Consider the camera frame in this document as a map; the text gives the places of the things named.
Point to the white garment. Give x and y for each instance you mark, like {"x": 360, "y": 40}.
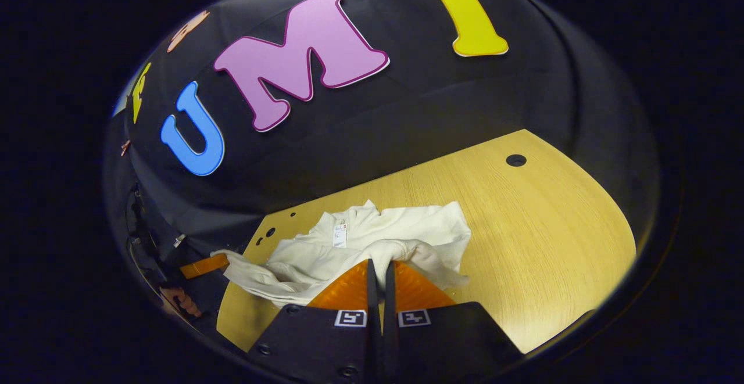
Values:
{"x": 407, "y": 227}

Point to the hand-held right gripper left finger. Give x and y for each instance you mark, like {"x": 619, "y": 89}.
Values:
{"x": 372, "y": 343}

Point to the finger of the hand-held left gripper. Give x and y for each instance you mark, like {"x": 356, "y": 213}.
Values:
{"x": 203, "y": 266}

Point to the copper spring clip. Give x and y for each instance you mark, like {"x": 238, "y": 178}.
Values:
{"x": 125, "y": 147}

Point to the white spring clip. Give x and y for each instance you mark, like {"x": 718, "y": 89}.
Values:
{"x": 179, "y": 240}

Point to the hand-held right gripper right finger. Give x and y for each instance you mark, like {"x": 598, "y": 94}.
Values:
{"x": 389, "y": 343}

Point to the black backdrop cloth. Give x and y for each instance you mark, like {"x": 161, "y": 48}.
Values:
{"x": 436, "y": 111}

